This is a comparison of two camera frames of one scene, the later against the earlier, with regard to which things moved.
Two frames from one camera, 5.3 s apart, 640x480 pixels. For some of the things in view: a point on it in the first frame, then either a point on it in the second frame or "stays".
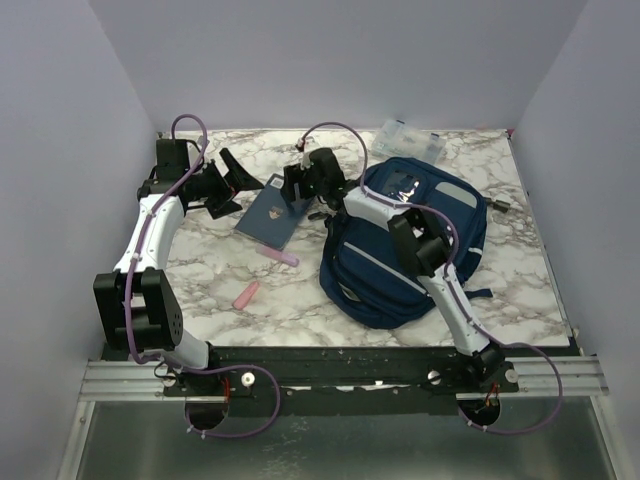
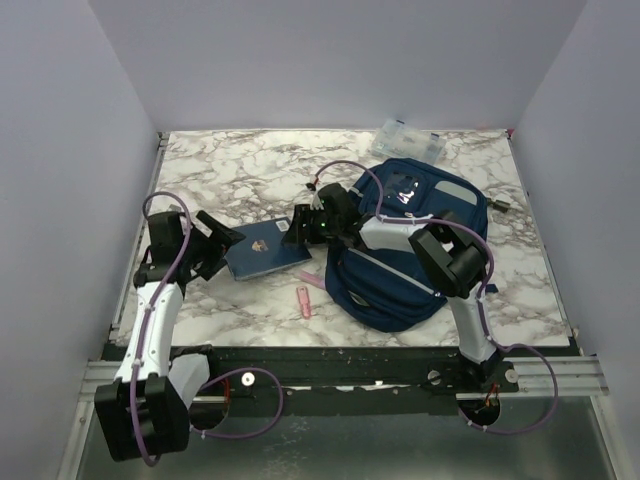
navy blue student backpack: (362, 270) stays
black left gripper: (237, 180) → (222, 238)
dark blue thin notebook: (269, 217) → (262, 249)
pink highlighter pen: (278, 255) → (313, 278)
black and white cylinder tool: (498, 204) stays
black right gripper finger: (296, 182) → (300, 229)
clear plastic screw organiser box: (397, 138) stays
